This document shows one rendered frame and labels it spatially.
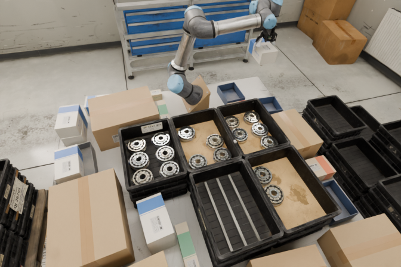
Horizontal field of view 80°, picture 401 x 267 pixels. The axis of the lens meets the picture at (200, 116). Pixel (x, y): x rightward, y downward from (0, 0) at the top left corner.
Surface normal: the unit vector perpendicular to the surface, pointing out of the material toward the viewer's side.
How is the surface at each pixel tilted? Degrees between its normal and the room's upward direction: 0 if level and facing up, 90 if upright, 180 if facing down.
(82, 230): 0
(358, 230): 0
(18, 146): 0
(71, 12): 90
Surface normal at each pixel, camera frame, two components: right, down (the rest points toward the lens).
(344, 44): 0.07, 0.71
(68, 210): 0.03, -0.69
